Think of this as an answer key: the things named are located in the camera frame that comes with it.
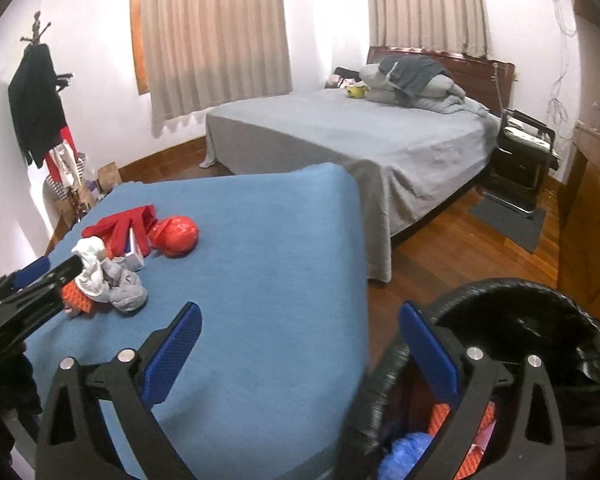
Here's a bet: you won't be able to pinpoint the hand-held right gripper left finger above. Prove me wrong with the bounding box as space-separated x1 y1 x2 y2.
35 301 203 480

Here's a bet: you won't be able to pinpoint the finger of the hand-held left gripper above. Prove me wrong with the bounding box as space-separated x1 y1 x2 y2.
12 255 84 306
0 256 51 293

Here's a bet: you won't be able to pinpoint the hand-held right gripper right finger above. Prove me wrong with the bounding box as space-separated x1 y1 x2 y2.
399 301 567 480

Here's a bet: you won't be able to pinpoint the white cloth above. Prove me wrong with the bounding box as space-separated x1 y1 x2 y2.
71 237 113 304

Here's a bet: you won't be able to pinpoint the orange textured cloth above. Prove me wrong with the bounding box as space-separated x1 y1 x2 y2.
60 280 99 319

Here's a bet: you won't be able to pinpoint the grey sock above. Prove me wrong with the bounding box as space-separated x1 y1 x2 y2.
109 277 149 317
100 258 141 288

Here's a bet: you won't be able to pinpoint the pair of red gloves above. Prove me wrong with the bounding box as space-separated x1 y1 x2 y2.
82 204 159 257

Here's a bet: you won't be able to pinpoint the white and blue carton box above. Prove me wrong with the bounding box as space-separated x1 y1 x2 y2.
124 229 147 269

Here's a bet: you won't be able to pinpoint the red plastic bag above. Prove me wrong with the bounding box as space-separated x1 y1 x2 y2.
149 215 200 259

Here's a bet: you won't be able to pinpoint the black bag lined bin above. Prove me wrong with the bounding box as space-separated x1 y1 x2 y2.
340 277 600 480

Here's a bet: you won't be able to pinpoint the orange ribbed packet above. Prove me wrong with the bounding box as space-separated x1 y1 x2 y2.
426 399 498 480

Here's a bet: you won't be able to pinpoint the checkered bag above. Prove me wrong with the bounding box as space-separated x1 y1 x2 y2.
44 152 89 202

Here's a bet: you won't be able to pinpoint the white hanging bag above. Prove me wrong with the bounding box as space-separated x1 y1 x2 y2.
55 141 82 192

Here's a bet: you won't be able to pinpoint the brown paper bag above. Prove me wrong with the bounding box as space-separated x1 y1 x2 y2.
97 161 122 194

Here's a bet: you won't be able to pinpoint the blue plastic bag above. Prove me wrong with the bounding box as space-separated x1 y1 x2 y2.
377 432 437 480

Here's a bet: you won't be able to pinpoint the red hanging garment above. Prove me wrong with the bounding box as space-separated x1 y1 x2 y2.
42 127 78 184

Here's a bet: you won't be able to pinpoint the blue covered table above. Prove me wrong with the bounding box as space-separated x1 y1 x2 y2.
22 162 371 480

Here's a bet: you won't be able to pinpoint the grey floor mat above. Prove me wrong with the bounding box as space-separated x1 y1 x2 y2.
468 195 548 255

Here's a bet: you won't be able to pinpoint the black hanging coat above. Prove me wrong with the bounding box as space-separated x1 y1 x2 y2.
7 44 69 169

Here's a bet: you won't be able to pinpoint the grey bed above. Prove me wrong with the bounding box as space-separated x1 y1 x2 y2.
199 87 503 282

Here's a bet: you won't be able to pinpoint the wooden wardrobe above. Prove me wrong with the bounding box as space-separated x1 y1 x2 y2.
556 0 600 313

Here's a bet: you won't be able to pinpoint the folded grey blanket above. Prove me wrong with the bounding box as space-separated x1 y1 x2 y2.
420 94 489 117

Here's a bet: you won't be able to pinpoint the grey pillows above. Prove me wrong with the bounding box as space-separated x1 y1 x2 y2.
359 62 468 111

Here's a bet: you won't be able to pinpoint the dark folded clothes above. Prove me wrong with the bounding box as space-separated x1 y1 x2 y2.
380 55 455 97

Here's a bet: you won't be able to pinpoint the beige wide curtain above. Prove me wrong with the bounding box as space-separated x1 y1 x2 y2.
139 0 294 134

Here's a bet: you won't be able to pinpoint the wooden headboard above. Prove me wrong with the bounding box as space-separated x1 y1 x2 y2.
367 46 516 111

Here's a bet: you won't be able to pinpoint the beige narrow curtain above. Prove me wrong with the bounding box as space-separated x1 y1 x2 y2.
367 0 492 58

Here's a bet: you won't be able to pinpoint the wooden window frame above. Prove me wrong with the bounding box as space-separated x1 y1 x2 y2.
129 0 153 96

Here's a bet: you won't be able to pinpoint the white wall cables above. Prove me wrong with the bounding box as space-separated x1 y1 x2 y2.
546 0 579 132

